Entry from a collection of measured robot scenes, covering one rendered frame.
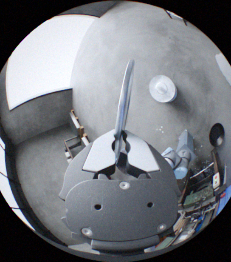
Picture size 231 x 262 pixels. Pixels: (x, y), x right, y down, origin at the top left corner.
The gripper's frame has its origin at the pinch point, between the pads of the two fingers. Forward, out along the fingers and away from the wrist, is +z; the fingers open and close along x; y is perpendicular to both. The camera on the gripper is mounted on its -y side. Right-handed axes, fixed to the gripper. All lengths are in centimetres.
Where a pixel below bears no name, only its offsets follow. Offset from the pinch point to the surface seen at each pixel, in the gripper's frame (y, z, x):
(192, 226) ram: 62, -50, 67
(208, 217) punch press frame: 65, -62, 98
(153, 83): -17, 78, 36
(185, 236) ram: 66, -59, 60
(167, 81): -22, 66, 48
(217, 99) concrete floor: -27, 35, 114
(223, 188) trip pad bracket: 31, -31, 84
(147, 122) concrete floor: 38, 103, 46
